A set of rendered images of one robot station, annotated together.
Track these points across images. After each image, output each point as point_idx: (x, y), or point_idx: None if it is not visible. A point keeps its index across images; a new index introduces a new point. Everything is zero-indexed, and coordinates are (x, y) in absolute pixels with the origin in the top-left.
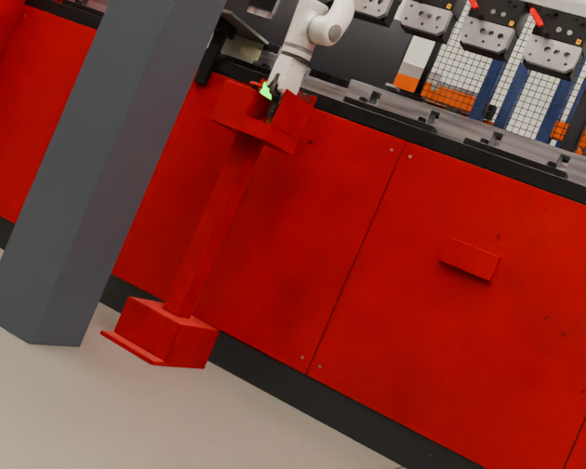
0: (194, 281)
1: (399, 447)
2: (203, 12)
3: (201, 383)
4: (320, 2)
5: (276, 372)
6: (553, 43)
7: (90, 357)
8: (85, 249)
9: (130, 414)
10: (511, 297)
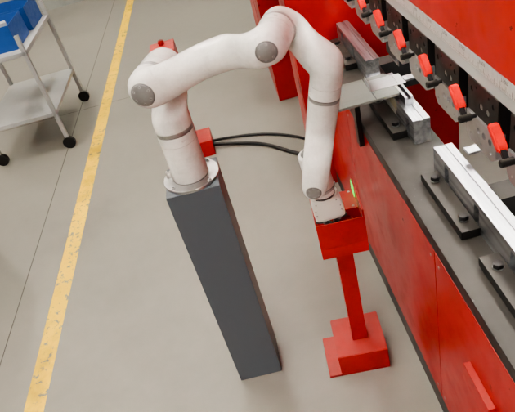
0: (351, 323)
1: None
2: (210, 222)
3: (357, 396)
4: None
5: (433, 382)
6: None
7: (277, 384)
8: (239, 342)
9: None
10: None
